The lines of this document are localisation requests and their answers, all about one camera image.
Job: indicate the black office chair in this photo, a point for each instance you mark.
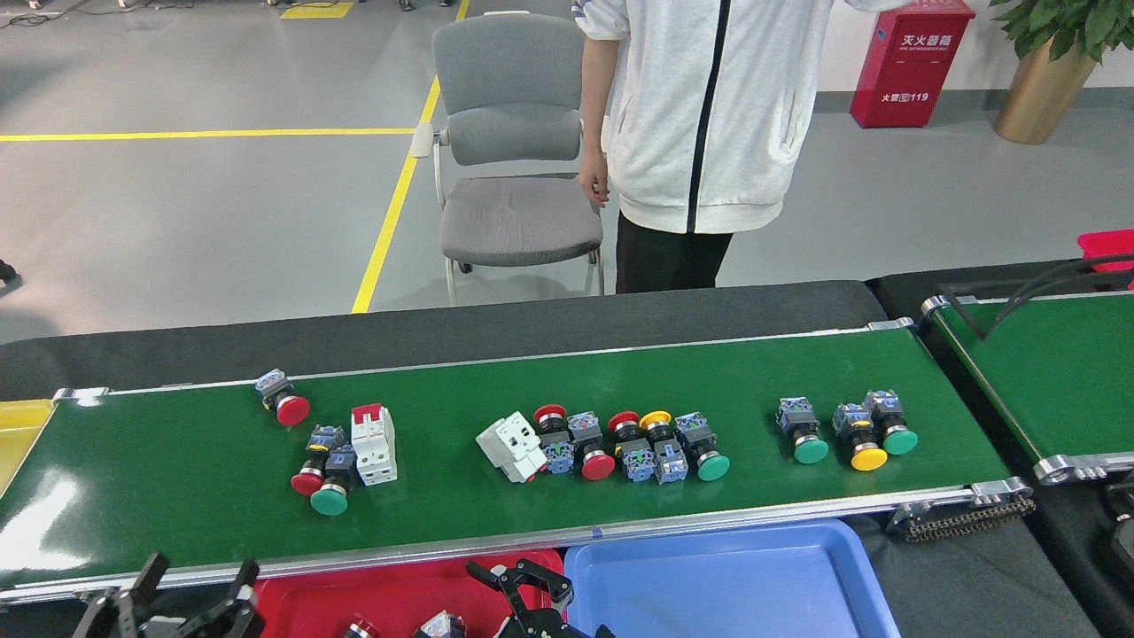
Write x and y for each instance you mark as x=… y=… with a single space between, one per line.
x=5 y=270

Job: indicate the red fire extinguisher box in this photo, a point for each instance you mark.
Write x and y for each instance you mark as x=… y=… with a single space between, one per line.
x=908 y=62

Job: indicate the blue plastic tray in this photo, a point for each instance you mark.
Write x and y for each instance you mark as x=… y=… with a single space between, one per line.
x=726 y=585

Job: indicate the yellow push button switch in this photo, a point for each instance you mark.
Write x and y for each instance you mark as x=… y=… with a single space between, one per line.
x=671 y=462
x=868 y=458

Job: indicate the short green conveyor belt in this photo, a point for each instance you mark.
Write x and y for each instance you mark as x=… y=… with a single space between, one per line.
x=1063 y=381

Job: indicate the person's right hand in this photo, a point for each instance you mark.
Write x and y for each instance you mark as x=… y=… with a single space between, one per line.
x=595 y=182

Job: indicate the yellow plastic tray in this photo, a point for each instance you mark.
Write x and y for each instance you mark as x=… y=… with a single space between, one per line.
x=18 y=434

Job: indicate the red bin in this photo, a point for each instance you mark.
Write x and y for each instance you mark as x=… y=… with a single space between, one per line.
x=1107 y=248

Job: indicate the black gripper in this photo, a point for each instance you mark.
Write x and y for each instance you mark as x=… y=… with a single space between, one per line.
x=554 y=631

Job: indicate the potted plant gold pot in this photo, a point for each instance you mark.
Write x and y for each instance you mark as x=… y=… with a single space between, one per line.
x=1045 y=89

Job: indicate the person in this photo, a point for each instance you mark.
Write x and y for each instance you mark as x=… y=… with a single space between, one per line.
x=691 y=115

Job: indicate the grey office chair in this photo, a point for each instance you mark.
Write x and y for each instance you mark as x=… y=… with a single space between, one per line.
x=523 y=217

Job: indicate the white circuit breaker red lever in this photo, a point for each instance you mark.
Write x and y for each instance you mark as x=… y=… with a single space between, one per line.
x=374 y=447

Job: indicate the red plastic tray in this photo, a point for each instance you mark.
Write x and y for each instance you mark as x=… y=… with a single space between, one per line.
x=390 y=585

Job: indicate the long green conveyor belt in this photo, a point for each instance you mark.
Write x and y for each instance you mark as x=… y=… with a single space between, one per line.
x=425 y=425

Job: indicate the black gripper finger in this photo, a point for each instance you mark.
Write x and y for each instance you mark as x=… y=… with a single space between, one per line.
x=230 y=620
x=115 y=616

